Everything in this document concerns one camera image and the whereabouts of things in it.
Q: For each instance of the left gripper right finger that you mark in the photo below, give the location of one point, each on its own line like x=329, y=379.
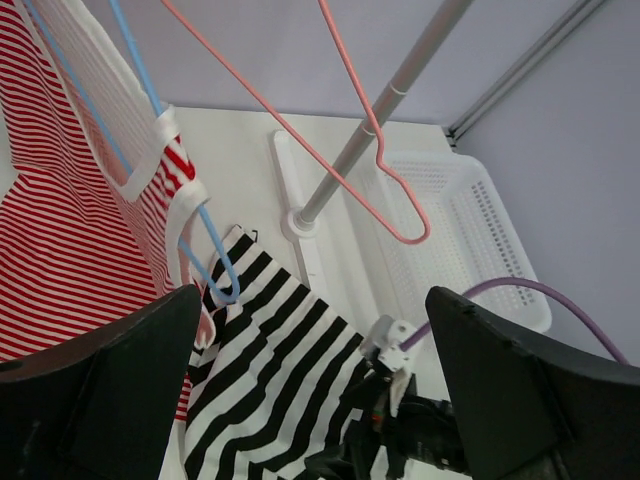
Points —
x=528, y=406

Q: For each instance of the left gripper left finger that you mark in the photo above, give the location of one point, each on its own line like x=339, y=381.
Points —
x=101, y=405

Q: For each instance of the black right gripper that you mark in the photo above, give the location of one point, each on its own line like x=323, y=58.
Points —
x=412, y=428

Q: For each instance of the black white striped tank top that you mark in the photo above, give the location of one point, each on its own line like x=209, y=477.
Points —
x=266, y=394

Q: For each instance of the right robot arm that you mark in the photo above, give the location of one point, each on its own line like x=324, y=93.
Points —
x=329, y=463

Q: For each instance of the red white striped tank top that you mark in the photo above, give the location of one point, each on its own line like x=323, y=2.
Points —
x=69, y=263

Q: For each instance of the white perforated plastic basket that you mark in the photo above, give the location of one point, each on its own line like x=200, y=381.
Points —
x=472, y=237

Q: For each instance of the white and silver clothes rack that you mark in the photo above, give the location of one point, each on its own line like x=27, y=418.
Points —
x=299, y=224

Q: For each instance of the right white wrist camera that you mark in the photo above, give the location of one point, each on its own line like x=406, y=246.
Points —
x=383, y=344

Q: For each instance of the blue wire hanger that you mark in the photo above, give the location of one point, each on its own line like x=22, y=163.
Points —
x=153, y=180

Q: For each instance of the right aluminium frame post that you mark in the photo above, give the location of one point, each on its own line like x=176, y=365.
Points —
x=557, y=34

